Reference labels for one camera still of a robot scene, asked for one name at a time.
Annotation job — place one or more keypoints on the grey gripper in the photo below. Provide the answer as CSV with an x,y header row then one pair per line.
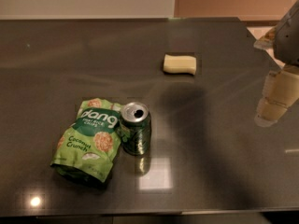
x,y
288,39

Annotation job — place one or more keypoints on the pale yellow sponge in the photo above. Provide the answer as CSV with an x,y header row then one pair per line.
x,y
179,64

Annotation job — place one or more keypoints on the green soda can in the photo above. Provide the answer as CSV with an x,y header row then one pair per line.
x,y
135,125

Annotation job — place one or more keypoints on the green rice chips bag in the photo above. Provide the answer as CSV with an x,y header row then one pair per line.
x,y
88,147

